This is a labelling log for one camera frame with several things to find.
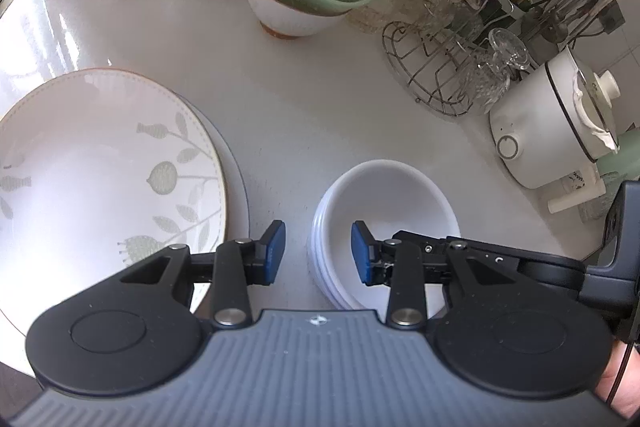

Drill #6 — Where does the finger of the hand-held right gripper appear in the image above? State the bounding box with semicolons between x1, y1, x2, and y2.
392;229;521;270

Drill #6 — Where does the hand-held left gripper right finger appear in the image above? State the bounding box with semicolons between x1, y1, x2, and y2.
350;221;521;329

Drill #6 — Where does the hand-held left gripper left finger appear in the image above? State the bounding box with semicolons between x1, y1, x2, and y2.
120;219;287;328

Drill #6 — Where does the white leaf print plate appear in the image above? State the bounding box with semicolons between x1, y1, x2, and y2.
0;68;228;338

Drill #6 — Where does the person's right forearm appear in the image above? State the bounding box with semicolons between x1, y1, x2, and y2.
597;339;640;420

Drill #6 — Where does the white printed cup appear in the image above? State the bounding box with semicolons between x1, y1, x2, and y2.
547;167;607;215

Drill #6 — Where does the white electric cooking pot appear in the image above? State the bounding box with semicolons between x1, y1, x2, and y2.
489;47;623;190

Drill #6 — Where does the white bowl with brown base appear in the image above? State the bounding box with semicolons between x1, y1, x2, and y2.
245;0;346;40

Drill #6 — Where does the round wire cup rack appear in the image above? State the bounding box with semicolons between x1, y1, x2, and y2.
382;21;501;118

